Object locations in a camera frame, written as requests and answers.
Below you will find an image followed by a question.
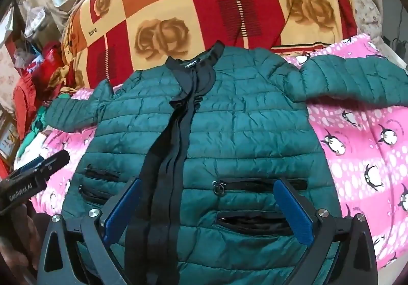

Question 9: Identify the rose patterned blanket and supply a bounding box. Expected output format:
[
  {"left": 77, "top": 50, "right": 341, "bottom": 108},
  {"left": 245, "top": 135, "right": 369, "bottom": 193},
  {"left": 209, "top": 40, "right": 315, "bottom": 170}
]
[{"left": 51, "top": 0, "right": 359, "bottom": 94}]

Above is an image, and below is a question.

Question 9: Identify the red clothes pile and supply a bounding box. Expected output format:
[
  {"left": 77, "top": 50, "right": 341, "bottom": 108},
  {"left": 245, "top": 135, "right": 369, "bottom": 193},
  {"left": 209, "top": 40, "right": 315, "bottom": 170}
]
[{"left": 13, "top": 41, "right": 69, "bottom": 113}]

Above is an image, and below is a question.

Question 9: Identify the framed picture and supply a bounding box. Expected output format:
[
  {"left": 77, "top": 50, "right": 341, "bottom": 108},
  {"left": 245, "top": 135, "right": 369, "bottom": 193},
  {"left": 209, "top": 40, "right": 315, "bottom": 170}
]
[{"left": 0, "top": 109, "right": 20, "bottom": 161}]

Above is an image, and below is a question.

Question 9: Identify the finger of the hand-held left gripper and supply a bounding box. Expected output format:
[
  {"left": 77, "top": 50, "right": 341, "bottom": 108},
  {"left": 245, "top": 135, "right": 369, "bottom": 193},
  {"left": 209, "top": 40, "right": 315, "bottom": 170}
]
[{"left": 30, "top": 149, "right": 71, "bottom": 179}]

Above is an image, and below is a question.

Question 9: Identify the green cloth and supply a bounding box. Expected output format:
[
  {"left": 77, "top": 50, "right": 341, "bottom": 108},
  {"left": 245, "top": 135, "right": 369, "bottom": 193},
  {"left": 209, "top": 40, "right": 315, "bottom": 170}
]
[{"left": 16, "top": 106, "right": 48, "bottom": 158}]

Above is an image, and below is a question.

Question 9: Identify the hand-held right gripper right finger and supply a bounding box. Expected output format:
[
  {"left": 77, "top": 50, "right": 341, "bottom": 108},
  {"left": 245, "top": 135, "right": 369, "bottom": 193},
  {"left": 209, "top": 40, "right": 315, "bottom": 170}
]
[{"left": 273, "top": 177, "right": 380, "bottom": 285}]

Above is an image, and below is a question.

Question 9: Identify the person's left hand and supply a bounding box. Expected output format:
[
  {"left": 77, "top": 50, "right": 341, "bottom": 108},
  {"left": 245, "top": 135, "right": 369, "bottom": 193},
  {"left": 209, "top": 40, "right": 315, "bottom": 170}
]
[{"left": 0, "top": 203, "right": 48, "bottom": 276}]

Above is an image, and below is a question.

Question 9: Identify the clear plastic bag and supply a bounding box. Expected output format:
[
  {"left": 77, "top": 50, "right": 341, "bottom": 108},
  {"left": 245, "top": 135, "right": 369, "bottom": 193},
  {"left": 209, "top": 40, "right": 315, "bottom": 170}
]
[{"left": 21, "top": 6, "right": 48, "bottom": 38}]

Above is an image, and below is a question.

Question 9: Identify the pink penguin blanket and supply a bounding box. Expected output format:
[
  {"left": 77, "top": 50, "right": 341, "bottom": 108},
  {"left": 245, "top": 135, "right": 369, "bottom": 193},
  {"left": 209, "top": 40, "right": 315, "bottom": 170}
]
[{"left": 14, "top": 33, "right": 408, "bottom": 269}]

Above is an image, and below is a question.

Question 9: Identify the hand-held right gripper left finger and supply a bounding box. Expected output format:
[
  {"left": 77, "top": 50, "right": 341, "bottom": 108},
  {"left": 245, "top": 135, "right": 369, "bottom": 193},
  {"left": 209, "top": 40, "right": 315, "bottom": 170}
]
[{"left": 37, "top": 177, "right": 142, "bottom": 285}]

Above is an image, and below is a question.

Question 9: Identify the green quilted jacket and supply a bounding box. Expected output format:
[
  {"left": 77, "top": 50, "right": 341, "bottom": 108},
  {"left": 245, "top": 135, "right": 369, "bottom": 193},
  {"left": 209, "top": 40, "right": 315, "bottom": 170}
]
[{"left": 45, "top": 40, "right": 408, "bottom": 285}]

